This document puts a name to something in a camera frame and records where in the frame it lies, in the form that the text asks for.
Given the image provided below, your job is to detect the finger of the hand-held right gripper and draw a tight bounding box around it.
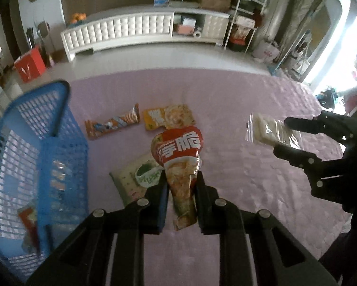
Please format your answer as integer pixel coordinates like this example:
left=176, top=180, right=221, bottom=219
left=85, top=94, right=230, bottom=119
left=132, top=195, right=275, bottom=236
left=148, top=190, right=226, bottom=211
left=284, top=110, right=357, bottom=145
left=273, top=144, right=350, bottom=199

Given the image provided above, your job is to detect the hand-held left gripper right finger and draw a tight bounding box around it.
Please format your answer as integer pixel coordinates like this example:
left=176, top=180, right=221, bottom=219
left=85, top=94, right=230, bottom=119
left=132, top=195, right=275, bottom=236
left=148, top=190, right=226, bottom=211
left=195, top=171, right=338, bottom=286

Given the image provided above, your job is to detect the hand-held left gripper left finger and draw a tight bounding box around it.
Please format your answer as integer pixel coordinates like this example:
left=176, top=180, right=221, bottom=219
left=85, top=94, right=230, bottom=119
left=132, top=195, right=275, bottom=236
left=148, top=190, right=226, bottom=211
left=26, top=176, right=170, bottom=286

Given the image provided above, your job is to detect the clear packet of white crackers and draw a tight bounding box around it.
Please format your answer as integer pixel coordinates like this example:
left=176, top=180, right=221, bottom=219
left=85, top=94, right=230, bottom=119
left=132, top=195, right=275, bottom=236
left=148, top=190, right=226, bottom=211
left=245, top=113, right=301, bottom=152

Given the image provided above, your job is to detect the red chips packet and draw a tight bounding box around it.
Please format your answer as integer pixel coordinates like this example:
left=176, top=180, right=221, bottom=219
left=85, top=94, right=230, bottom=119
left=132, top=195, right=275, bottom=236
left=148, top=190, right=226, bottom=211
left=151, top=127, right=204, bottom=231

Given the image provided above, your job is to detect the blue plastic basket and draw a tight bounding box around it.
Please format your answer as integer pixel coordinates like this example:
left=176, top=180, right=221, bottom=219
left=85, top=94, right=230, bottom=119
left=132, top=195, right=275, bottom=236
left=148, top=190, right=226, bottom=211
left=0, top=80, right=90, bottom=281

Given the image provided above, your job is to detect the person's right forearm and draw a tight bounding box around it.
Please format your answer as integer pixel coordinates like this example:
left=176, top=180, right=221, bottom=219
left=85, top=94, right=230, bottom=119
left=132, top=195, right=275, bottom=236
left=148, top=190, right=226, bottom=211
left=318, top=214, right=357, bottom=286

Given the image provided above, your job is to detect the green and beige cracker packet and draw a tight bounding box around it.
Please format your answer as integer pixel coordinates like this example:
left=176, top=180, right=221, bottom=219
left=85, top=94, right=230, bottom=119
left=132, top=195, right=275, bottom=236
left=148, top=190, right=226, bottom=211
left=109, top=152, right=164, bottom=206

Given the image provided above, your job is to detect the yellow-orange snack packet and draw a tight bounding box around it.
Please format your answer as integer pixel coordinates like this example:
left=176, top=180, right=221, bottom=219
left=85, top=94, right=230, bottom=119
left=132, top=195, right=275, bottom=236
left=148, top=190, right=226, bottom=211
left=143, top=104, right=196, bottom=132

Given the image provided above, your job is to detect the long orange snack bar packet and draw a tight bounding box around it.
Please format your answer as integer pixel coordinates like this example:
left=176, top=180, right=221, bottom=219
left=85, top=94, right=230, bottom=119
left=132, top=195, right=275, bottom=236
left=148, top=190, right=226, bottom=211
left=85, top=104, right=140, bottom=140

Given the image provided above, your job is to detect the standing mirror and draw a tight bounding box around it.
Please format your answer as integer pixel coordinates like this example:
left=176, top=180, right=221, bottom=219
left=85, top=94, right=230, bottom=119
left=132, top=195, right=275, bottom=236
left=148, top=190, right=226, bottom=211
left=281, top=0, right=344, bottom=84

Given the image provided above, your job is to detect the standing air conditioner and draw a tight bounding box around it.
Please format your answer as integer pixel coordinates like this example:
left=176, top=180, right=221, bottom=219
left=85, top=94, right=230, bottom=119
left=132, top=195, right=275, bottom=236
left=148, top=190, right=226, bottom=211
left=263, top=0, right=289, bottom=41

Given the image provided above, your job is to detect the cardboard box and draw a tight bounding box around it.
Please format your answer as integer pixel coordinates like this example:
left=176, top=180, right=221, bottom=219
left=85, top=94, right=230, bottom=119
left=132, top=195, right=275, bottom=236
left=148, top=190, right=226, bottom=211
left=201, top=0, right=231, bottom=12

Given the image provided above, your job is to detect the white TV cabinet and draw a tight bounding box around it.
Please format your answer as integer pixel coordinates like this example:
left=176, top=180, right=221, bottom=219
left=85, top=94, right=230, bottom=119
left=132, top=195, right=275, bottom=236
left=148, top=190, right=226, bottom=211
left=60, top=7, right=230, bottom=63

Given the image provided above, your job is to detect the red box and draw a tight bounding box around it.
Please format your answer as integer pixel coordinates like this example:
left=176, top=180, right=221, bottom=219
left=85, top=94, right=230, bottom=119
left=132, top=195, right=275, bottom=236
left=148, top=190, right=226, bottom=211
left=13, top=46, right=47, bottom=83

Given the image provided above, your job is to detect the round standing fan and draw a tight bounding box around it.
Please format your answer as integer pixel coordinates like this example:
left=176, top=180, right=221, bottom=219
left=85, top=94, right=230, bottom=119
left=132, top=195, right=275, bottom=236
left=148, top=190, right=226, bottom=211
left=36, top=21, right=55, bottom=66

